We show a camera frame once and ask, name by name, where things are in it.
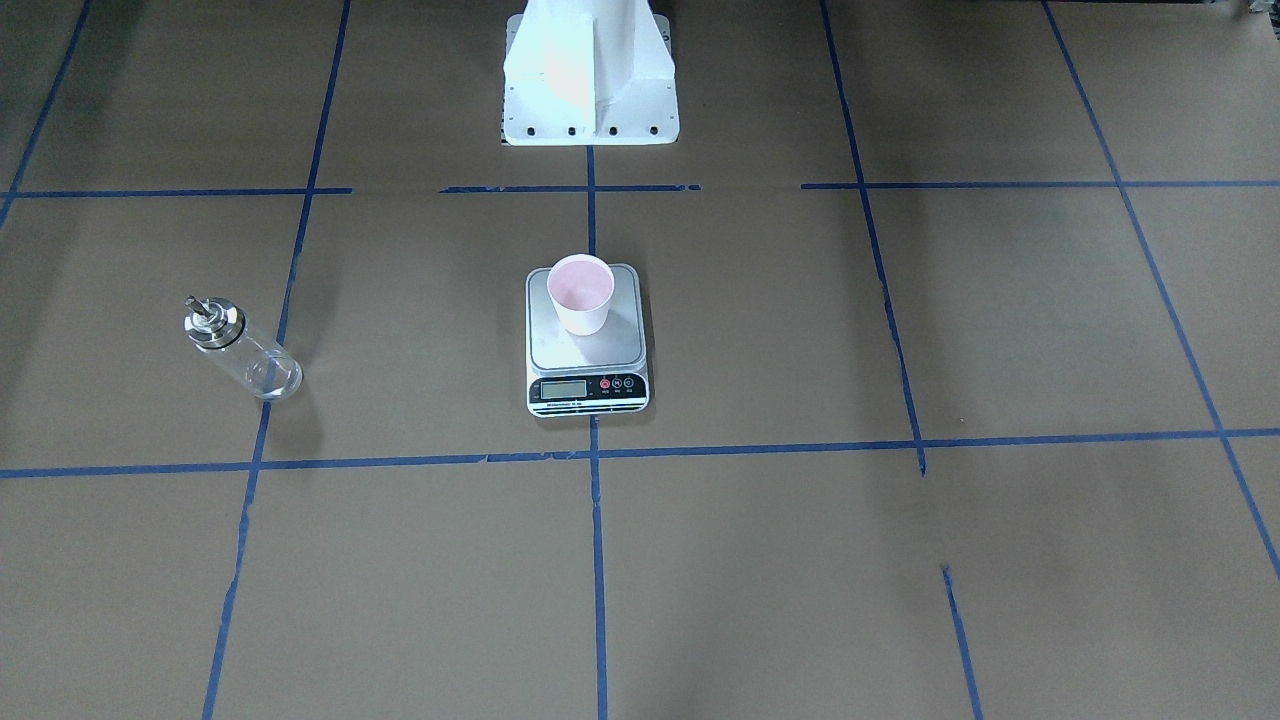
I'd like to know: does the silver digital kitchen scale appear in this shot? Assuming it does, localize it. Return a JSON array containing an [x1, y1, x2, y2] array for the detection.
[[524, 263, 652, 418]]

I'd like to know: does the pink plastic cup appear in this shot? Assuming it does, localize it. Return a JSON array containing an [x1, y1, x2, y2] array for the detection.
[[547, 254, 616, 337]]

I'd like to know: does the white camera pole with base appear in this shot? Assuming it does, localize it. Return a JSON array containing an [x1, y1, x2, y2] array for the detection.
[[500, 1, 681, 147]]

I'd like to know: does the clear glass sauce dispenser bottle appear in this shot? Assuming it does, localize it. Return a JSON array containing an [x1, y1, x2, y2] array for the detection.
[[183, 296, 303, 402]]

